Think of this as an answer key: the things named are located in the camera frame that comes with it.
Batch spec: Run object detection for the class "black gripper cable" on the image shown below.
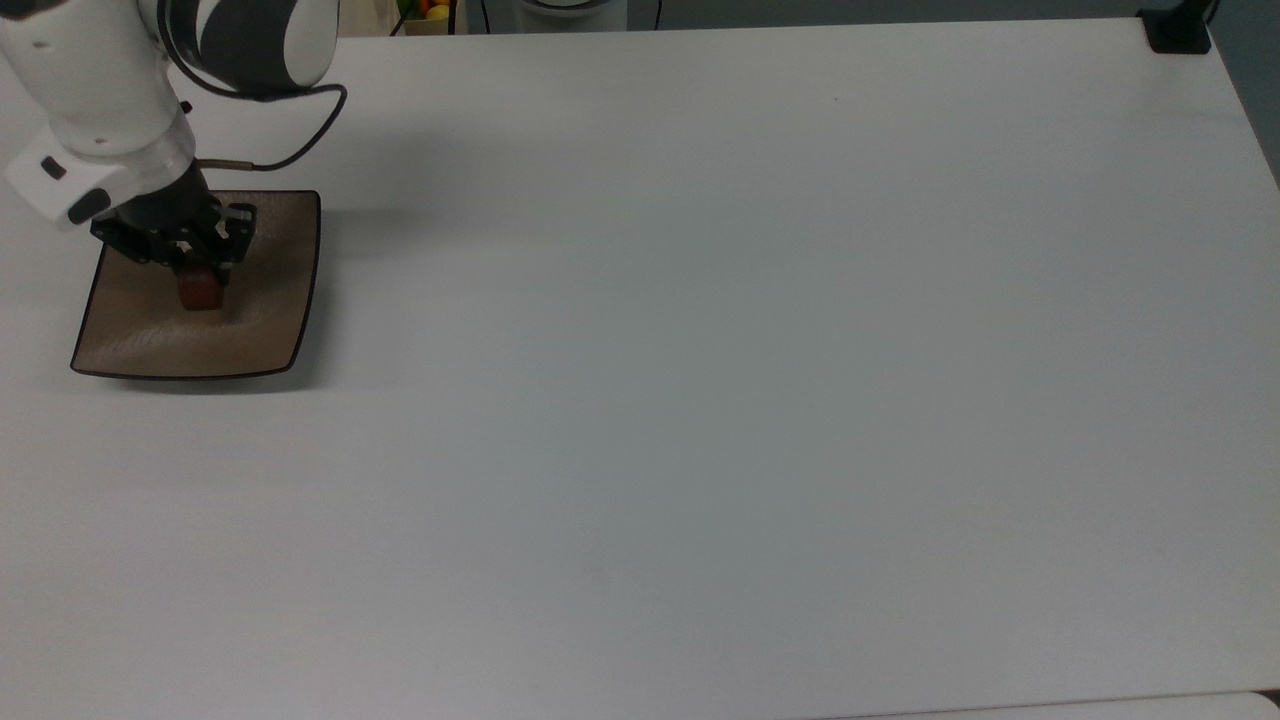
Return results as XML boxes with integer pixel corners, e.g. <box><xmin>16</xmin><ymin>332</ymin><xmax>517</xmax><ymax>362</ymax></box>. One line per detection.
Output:
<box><xmin>178</xmin><ymin>84</ymin><xmax>349</xmax><ymax>173</ymax></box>

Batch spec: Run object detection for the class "cardboard box with fruit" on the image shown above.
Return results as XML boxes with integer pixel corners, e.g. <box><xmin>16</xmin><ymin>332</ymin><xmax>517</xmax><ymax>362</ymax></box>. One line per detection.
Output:
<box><xmin>396</xmin><ymin>0</ymin><xmax>458</xmax><ymax>37</ymax></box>

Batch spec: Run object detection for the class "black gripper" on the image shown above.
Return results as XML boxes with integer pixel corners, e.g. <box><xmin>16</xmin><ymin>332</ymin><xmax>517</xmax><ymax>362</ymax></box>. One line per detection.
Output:
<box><xmin>90</xmin><ymin>163</ymin><xmax>258</xmax><ymax>293</ymax></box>

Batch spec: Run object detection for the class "square brown ceramic plate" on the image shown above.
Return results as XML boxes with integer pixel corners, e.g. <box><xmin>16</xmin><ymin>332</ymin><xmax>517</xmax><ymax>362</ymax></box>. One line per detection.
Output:
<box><xmin>69</xmin><ymin>189</ymin><xmax>323</xmax><ymax>381</ymax></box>

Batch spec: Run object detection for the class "black table clamp mount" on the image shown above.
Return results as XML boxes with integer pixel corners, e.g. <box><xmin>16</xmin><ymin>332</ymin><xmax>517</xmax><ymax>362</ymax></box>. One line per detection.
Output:
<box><xmin>1138</xmin><ymin>0</ymin><xmax>1219</xmax><ymax>55</ymax></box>

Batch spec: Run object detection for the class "small red-brown block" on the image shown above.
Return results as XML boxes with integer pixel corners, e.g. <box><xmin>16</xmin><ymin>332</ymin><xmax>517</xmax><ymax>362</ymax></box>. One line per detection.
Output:
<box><xmin>177</xmin><ymin>264</ymin><xmax>225</xmax><ymax>313</ymax></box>

